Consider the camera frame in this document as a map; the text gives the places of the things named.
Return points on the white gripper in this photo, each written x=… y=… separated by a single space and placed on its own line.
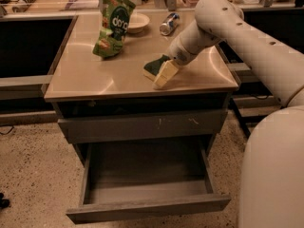
x=179 y=55

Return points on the green and yellow sponge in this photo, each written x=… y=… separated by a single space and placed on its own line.
x=151 y=69

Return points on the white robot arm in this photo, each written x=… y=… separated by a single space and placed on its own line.
x=272 y=174

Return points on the grey drawer cabinet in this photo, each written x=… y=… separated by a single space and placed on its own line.
x=84 y=85

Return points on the top grey drawer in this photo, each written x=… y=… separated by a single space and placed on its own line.
x=142 y=126

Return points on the open middle drawer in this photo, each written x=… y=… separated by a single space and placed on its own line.
x=146 y=179

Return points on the silver blue soda can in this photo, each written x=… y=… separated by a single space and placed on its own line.
x=169 y=23

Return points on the green snack bag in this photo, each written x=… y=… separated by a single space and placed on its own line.
x=115 y=23

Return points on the black object on floor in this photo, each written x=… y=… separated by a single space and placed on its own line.
x=4 y=203

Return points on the black table leg frame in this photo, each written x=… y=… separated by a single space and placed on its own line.
x=244 y=120

